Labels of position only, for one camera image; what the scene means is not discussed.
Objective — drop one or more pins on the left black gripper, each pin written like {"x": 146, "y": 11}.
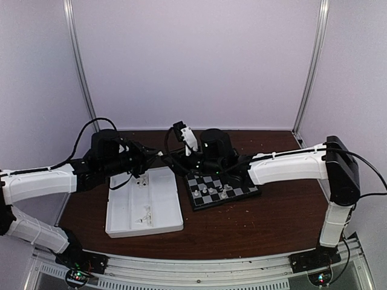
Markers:
{"x": 143, "y": 156}

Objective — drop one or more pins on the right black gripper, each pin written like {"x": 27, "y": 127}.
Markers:
{"x": 179, "y": 162}

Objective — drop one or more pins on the white plastic compartment tray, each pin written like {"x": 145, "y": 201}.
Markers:
{"x": 143, "y": 206}

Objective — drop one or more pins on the white chess piece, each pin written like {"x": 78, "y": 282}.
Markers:
{"x": 224, "y": 194}

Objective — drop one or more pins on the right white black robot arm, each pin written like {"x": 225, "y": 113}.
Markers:
{"x": 212, "y": 155}

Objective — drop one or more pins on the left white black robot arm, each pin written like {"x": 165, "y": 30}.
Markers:
{"x": 109, "y": 155}

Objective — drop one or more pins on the black grey chess board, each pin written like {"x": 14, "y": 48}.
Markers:
{"x": 204, "y": 201}

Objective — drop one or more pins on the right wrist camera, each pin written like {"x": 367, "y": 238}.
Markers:
{"x": 185, "y": 135}

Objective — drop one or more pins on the front aluminium rail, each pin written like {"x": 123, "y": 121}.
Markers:
{"x": 266, "y": 272}

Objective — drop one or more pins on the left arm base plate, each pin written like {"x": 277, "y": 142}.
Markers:
{"x": 90, "y": 263}

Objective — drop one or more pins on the left aluminium frame post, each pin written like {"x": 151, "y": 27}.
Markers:
{"x": 71, "y": 23}

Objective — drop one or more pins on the aluminium frame post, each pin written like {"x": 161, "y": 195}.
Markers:
{"x": 71, "y": 23}
{"x": 320, "y": 33}

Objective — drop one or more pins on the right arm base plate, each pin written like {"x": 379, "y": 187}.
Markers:
{"x": 314, "y": 259}

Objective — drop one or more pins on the right aluminium frame post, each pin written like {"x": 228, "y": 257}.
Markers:
{"x": 320, "y": 33}

